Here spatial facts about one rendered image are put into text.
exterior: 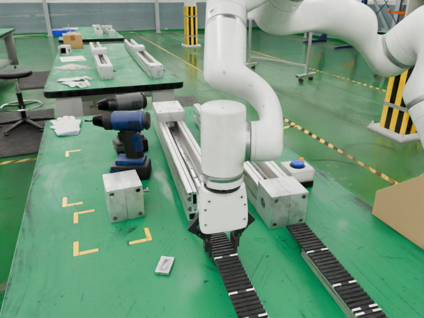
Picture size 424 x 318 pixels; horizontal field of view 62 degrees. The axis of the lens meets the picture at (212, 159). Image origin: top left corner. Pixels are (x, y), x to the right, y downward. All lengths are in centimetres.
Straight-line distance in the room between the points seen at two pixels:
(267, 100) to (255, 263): 36
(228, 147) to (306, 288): 33
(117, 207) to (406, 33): 87
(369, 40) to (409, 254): 54
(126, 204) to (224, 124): 42
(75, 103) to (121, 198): 169
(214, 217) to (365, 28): 62
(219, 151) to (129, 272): 34
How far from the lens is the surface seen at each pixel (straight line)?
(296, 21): 99
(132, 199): 94
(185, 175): 98
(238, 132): 63
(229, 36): 75
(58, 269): 86
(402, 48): 110
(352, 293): 75
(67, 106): 258
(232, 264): 76
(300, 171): 109
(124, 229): 93
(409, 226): 98
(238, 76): 70
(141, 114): 109
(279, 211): 90
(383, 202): 102
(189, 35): 1100
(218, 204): 70
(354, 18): 101
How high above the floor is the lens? 131
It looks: 24 degrees down
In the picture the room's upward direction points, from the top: straight up
